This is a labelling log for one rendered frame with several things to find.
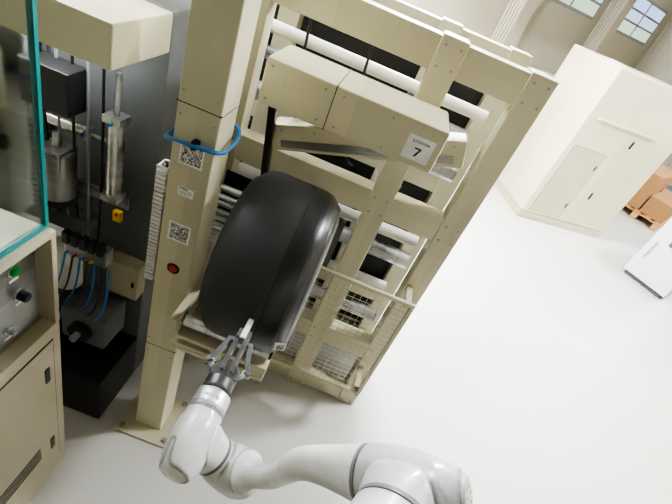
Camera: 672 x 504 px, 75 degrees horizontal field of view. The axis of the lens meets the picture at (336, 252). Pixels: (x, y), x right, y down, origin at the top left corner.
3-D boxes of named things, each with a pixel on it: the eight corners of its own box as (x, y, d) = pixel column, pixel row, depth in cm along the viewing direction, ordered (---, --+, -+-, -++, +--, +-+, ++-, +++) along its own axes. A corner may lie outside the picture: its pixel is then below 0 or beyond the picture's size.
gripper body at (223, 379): (232, 392, 108) (247, 361, 115) (200, 379, 108) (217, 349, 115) (228, 405, 113) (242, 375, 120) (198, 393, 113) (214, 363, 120)
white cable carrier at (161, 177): (143, 277, 159) (156, 164, 132) (150, 269, 163) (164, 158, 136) (154, 282, 159) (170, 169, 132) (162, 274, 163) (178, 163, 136)
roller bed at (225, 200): (199, 238, 193) (210, 182, 176) (213, 222, 205) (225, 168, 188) (241, 255, 194) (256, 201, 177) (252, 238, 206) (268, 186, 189)
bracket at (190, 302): (166, 336, 155) (169, 317, 149) (213, 271, 188) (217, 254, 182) (175, 339, 155) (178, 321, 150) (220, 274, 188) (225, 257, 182)
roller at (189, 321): (185, 310, 157) (185, 316, 160) (179, 320, 154) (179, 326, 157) (275, 346, 158) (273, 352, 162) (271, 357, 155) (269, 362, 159)
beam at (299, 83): (255, 102, 141) (267, 55, 132) (279, 84, 162) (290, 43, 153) (428, 176, 143) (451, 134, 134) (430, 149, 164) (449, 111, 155)
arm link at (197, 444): (175, 402, 106) (207, 430, 113) (139, 466, 95) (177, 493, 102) (208, 400, 101) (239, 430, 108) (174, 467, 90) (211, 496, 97)
